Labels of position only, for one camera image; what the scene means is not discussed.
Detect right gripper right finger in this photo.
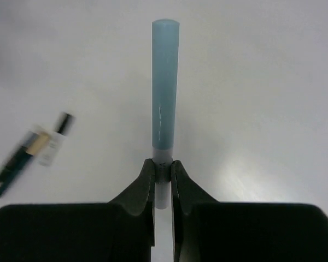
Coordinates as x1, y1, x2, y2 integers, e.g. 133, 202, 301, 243
171, 161, 328, 261

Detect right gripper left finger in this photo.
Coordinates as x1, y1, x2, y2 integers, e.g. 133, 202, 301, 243
0, 159, 155, 261

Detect light blue makeup tube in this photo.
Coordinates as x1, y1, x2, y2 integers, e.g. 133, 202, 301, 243
152, 19, 180, 210

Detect black grey makeup pencil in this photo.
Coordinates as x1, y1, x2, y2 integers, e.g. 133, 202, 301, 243
0, 131, 39, 185

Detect black clear mascara tube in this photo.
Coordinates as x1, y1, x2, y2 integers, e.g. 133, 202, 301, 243
39, 112, 74, 166

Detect dark green gold pencil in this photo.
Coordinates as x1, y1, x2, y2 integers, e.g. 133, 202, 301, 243
0, 132, 50, 198

